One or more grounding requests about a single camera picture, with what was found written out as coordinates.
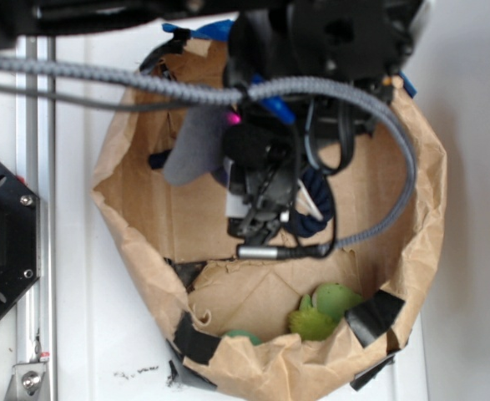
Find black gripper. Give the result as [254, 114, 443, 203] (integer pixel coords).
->
[222, 99, 369, 246]

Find gray plush animal toy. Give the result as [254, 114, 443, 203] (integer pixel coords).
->
[163, 105, 234, 186]

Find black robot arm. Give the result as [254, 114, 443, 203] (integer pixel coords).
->
[0, 1, 423, 259]

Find green rubber toy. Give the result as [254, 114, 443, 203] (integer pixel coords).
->
[288, 282, 364, 341]

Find brown paper bag bin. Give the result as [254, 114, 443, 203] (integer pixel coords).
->
[91, 15, 448, 401]

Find green ball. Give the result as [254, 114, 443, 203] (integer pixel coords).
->
[223, 329, 262, 346]

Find white plastic tray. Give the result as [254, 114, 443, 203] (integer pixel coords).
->
[53, 21, 429, 400]

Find gray braided cable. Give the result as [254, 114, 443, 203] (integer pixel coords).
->
[0, 56, 417, 261]

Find dark blue rope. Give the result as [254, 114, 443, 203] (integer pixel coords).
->
[147, 150, 336, 239]

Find thin black cable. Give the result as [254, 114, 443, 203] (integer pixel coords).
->
[0, 81, 245, 114]

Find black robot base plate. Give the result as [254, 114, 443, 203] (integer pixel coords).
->
[0, 162, 39, 321]

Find aluminium rail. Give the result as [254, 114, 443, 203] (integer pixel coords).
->
[14, 34, 58, 401]

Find metal corner bracket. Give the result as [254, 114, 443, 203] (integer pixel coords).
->
[4, 363, 50, 401]

